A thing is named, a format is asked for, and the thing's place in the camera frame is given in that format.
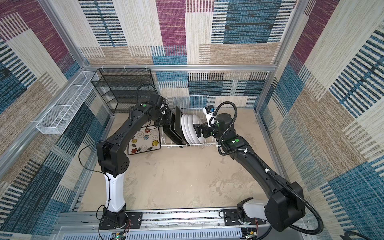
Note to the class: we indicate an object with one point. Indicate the white round plate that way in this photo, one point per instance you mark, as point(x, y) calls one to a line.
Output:
point(198, 129)
point(184, 129)
point(190, 131)

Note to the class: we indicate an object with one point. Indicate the floral square plate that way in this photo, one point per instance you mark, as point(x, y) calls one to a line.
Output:
point(169, 129)
point(145, 140)

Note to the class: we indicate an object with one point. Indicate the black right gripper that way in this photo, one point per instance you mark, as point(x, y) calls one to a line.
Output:
point(204, 127)

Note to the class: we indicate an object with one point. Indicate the white wire dish rack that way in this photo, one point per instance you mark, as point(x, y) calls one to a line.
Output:
point(189, 114)

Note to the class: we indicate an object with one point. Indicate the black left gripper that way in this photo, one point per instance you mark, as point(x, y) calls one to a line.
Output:
point(169, 120)

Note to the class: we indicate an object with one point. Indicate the white wire wall basket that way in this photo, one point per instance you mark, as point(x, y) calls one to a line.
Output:
point(60, 115)

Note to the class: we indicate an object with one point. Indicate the black mesh shelf rack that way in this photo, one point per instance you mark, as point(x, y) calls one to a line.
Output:
point(122, 88)

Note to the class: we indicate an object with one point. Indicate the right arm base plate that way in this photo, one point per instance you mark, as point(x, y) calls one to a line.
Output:
point(236, 217)

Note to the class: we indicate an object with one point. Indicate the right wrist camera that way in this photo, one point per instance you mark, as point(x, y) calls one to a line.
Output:
point(209, 112)

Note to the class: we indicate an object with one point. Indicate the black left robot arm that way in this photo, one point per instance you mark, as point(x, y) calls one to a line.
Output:
point(111, 153)

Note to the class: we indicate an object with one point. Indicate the aluminium front rail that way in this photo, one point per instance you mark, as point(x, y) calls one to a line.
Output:
point(173, 224)

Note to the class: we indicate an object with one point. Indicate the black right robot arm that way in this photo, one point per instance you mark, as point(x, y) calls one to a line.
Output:
point(283, 208)

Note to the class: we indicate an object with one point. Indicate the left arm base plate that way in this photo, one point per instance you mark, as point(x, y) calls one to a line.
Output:
point(125, 221)

